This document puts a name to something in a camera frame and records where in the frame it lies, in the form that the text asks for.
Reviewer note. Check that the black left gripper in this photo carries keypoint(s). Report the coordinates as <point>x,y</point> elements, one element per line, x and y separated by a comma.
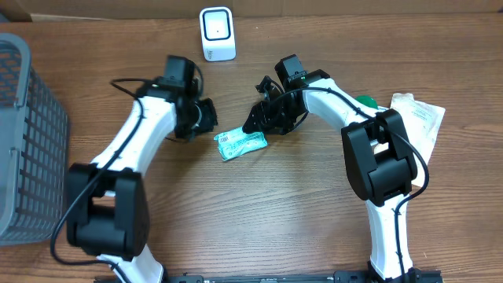
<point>211,115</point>

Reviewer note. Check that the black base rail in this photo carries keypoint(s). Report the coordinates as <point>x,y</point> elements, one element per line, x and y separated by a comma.
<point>337,277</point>

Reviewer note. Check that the green lid jar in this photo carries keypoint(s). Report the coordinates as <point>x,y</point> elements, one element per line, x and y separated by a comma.
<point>367,101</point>

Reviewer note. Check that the white barcode scanner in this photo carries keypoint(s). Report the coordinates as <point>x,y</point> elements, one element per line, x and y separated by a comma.
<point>217,34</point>

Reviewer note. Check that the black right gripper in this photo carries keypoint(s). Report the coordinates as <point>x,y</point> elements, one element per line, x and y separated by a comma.
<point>263,113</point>

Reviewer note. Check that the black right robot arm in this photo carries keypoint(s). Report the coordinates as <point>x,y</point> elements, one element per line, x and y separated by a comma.
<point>378,157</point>

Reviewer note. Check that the teal snack packet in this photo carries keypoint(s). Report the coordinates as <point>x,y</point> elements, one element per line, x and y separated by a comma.
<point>235,143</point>

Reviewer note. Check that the clear snack bag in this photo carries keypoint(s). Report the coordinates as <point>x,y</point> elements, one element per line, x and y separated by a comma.
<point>422,122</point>

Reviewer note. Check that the grey plastic basket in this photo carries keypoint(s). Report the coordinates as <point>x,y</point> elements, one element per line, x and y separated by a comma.
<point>35,132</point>

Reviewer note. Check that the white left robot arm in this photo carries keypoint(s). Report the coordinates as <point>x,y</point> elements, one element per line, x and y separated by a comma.
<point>107,214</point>

